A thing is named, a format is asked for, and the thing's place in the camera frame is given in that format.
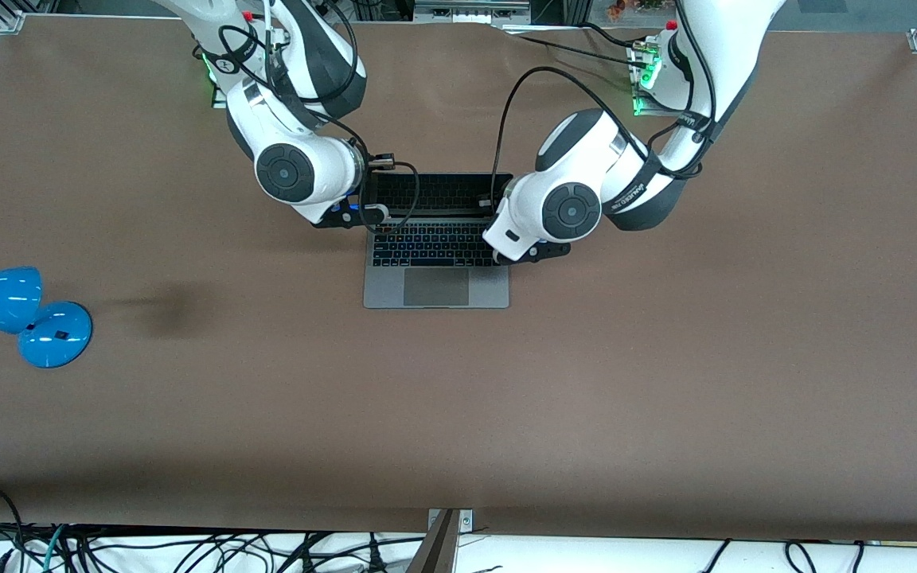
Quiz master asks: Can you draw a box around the grey laptop computer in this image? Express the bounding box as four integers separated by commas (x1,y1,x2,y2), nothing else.
363,173,513,310

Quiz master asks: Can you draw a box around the grey power box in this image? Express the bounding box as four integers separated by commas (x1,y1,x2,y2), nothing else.
413,0,531,25

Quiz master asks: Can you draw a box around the small orange object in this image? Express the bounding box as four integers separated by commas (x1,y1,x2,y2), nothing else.
606,0,666,21

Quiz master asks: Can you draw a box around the blue desk lamp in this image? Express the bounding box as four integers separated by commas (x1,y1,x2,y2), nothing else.
0,267,93,368

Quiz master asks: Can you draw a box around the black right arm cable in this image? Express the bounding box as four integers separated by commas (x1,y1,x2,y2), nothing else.
220,0,421,236

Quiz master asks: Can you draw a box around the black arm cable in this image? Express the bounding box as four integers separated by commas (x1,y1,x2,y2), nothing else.
220,0,421,236
490,0,718,216

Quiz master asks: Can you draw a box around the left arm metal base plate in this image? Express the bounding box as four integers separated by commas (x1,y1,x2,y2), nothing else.
632,40,670,118

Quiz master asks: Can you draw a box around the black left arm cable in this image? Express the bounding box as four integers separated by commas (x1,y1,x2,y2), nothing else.
490,0,718,216

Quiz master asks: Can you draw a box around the long black table cable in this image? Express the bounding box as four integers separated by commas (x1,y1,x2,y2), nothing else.
506,32,650,71

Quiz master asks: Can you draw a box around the short black table cable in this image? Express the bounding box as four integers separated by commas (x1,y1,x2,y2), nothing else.
582,22,638,49

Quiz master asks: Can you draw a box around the metal table edge bracket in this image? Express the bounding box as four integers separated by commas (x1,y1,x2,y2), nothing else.
427,508,474,573

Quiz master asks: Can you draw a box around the teal cable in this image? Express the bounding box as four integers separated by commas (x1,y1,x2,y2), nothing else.
41,524,69,573

